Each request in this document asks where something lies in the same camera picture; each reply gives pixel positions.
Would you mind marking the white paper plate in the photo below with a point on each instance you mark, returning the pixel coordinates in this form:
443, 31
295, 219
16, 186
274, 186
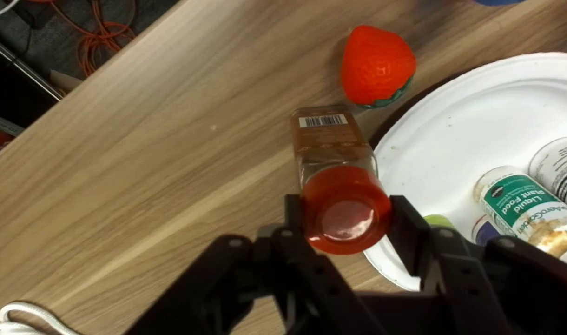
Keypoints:
469, 123

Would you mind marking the spice jar red lid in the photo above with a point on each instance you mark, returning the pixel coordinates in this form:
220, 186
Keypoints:
332, 154

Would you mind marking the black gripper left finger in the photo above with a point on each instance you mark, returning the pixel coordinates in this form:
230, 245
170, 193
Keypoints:
276, 284

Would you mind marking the green tub teal lid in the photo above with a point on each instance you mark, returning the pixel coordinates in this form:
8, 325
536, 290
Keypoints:
440, 219

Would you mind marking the white pill bottle green label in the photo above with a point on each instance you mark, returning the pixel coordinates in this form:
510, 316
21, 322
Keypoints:
525, 206

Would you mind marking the red toy strawberry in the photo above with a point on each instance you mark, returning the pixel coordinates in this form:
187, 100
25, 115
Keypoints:
376, 65

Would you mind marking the white pill bottle plain label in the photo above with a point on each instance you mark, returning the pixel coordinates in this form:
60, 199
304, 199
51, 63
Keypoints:
559, 167

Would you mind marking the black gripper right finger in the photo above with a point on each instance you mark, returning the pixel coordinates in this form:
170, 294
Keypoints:
480, 284

